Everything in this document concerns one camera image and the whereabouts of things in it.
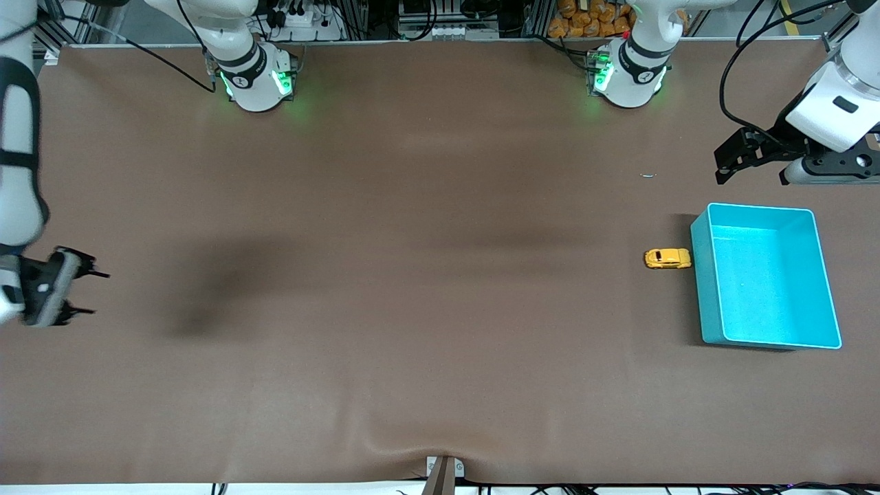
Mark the orange packets heap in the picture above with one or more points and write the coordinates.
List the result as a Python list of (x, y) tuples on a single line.
[(570, 24)]

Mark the white terminal block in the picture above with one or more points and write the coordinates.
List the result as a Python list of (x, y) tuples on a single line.
[(450, 31)]

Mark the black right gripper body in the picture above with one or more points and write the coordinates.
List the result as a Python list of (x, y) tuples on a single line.
[(29, 284)]

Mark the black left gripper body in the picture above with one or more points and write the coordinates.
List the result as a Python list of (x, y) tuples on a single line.
[(768, 146)]

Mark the brown table cover mat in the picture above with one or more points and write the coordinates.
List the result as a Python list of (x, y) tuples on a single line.
[(440, 275)]

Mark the yellow beetle toy car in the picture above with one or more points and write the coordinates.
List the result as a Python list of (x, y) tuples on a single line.
[(667, 258)]

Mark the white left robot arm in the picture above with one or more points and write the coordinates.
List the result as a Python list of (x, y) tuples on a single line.
[(629, 82)]

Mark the teal plastic bin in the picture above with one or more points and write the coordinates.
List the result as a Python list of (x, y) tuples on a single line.
[(770, 289)]

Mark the aluminium frame post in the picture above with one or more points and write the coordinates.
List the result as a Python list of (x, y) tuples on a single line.
[(51, 38)]

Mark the white power strip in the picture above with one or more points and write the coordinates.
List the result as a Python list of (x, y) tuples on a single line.
[(309, 24)]

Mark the grey table clamp bracket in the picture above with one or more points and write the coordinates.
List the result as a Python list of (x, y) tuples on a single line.
[(440, 478)]

